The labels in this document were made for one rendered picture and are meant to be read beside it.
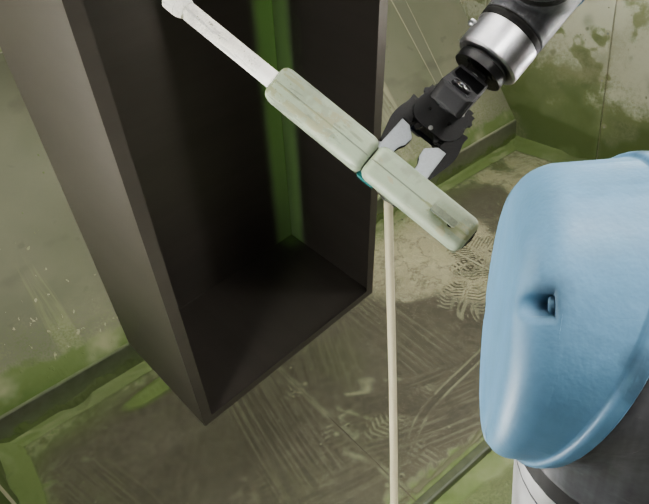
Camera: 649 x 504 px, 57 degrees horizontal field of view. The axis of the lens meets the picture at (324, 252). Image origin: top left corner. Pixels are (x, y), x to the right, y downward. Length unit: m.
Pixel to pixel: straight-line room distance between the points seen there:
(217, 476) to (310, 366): 0.49
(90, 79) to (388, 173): 0.41
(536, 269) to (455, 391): 1.82
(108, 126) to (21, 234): 1.43
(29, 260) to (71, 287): 0.16
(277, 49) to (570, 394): 1.40
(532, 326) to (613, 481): 0.07
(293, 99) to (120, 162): 0.31
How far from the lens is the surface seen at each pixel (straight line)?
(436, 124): 0.78
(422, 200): 0.72
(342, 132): 0.73
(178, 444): 2.08
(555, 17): 0.84
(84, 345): 2.30
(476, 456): 1.88
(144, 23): 1.31
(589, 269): 0.20
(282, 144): 1.69
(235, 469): 1.96
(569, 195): 0.21
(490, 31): 0.80
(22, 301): 2.29
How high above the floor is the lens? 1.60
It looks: 36 degrees down
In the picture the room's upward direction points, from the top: 11 degrees counter-clockwise
